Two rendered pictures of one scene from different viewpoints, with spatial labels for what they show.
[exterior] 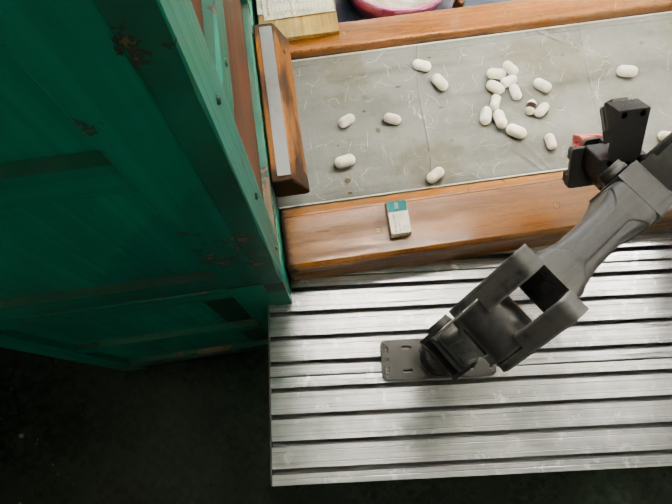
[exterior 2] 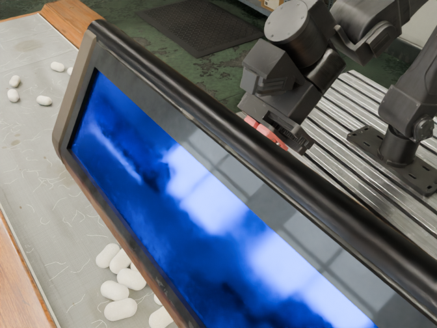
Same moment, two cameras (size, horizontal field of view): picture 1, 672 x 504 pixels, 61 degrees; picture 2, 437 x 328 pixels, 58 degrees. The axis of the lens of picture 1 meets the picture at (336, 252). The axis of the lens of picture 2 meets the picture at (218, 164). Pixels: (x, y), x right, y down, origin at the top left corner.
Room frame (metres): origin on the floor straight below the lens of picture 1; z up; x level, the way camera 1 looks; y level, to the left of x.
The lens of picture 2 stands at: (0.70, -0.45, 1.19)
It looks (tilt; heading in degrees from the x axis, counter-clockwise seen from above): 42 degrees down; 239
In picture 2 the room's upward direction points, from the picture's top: straight up
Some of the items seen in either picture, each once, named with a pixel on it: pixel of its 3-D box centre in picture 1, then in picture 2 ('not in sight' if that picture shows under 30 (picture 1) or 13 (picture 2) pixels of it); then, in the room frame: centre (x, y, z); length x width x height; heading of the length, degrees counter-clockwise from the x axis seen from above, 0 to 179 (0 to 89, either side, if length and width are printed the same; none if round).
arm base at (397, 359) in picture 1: (440, 356); not in sight; (0.09, -0.17, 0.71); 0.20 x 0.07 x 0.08; 91
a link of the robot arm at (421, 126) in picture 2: not in sight; (408, 118); (0.11, -0.77, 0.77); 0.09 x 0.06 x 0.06; 84
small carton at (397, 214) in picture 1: (398, 218); not in sight; (0.32, -0.11, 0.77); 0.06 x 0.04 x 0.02; 7
